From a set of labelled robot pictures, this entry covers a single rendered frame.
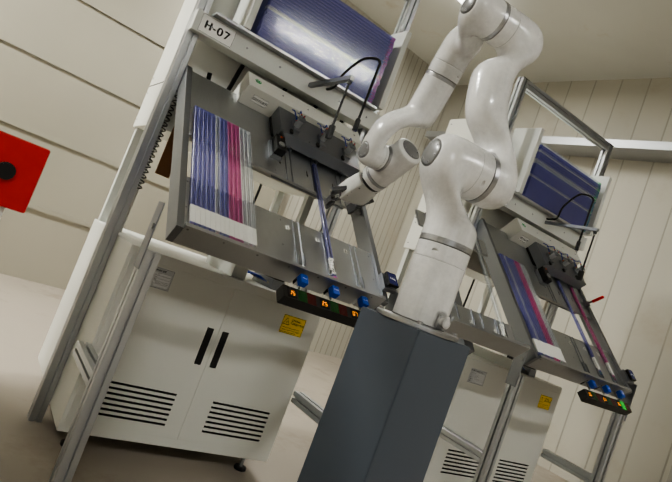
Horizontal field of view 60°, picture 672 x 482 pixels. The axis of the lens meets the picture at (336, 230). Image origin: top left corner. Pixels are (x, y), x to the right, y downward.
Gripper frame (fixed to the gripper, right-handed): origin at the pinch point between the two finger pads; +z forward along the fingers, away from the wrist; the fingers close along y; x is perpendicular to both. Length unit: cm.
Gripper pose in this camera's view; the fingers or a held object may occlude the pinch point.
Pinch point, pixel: (338, 206)
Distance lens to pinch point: 178.7
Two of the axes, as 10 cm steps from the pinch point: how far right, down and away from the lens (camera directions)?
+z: -6.3, 4.7, 6.2
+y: -7.6, -1.7, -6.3
